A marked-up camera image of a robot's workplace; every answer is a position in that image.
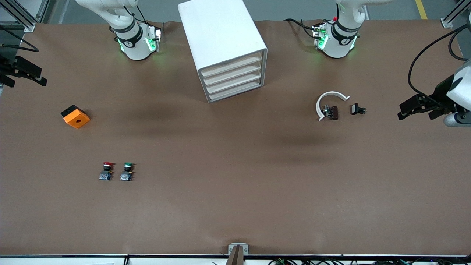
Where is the white plastic bin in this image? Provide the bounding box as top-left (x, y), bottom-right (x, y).
top-left (202, 61), bottom-right (263, 86)

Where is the red push button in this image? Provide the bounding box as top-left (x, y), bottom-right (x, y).
top-left (99, 162), bottom-right (114, 181)

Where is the green push button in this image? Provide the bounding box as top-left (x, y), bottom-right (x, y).
top-left (120, 162), bottom-right (135, 181)

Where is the orange box with hole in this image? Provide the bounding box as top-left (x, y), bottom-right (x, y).
top-left (61, 105), bottom-right (91, 129)

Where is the white curved plastic part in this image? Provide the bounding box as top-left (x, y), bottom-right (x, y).
top-left (316, 91), bottom-right (350, 122)

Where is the brown table mat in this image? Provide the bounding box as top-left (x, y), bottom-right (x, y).
top-left (0, 19), bottom-right (471, 256)

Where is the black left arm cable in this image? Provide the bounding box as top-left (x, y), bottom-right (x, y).
top-left (407, 24), bottom-right (471, 100)

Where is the aluminium frame profile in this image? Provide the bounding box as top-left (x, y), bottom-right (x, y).
top-left (0, 0), bottom-right (50, 33)
top-left (441, 0), bottom-right (471, 29)

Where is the black base cable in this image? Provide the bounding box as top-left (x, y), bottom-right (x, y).
top-left (285, 18), bottom-right (321, 39)

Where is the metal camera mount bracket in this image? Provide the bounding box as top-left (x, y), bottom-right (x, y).
top-left (226, 243), bottom-right (249, 265)

